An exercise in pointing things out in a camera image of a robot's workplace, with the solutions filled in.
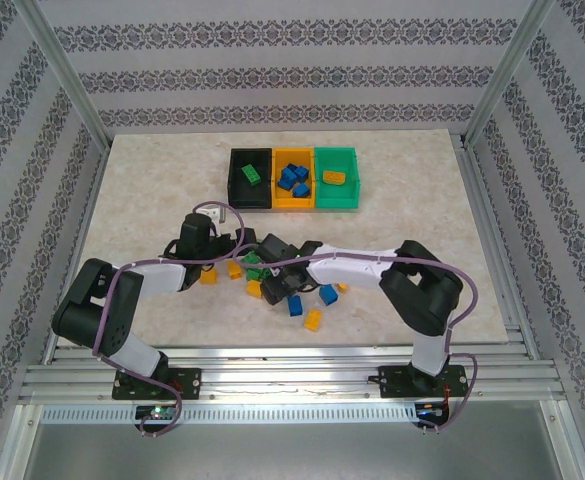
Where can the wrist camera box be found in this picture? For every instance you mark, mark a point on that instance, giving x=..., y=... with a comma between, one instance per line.
x=214, y=212
x=272, y=270

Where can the aluminium mounting rail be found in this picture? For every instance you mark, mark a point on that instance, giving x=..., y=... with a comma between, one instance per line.
x=292, y=372

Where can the long yellow lego brick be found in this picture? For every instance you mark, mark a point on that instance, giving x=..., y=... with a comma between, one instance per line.
x=334, y=177
x=342, y=288

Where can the aluminium frame post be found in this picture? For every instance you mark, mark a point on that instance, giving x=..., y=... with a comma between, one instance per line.
x=66, y=75
x=509, y=75

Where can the green lego brick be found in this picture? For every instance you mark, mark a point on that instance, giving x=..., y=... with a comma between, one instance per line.
x=252, y=259
x=258, y=274
x=250, y=175

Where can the small electronics board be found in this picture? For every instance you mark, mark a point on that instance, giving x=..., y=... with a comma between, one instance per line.
x=157, y=412
x=432, y=411

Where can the black plastic bin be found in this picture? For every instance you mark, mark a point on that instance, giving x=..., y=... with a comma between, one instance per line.
x=250, y=192

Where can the yellow plastic bin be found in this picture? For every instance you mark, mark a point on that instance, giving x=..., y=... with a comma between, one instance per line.
x=282, y=200

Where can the green plastic bin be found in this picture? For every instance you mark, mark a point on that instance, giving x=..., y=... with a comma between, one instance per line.
x=337, y=195

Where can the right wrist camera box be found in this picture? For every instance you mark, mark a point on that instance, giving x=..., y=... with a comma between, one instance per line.
x=272, y=270

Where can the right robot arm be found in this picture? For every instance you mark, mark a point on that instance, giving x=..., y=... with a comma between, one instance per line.
x=352, y=270

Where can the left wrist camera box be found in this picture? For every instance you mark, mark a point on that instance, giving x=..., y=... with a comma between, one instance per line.
x=214, y=212

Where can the aluminium side rail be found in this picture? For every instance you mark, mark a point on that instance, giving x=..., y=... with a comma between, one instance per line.
x=83, y=225
x=487, y=225

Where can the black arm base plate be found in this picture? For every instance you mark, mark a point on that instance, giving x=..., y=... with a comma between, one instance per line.
x=397, y=381
x=189, y=382

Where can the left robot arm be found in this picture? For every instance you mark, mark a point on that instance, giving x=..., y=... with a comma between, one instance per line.
x=117, y=310

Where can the blue lego brick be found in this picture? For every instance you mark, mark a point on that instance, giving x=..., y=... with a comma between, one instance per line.
x=301, y=172
x=288, y=173
x=328, y=294
x=285, y=184
x=295, y=304
x=301, y=190

